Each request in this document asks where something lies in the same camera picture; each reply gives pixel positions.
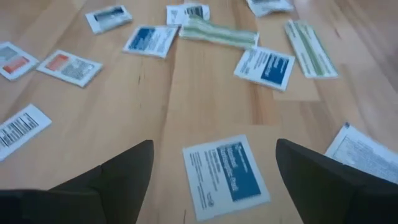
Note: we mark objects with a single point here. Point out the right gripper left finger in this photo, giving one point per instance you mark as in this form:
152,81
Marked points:
124,180

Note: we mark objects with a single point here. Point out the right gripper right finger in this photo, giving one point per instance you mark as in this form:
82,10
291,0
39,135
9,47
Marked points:
317,186

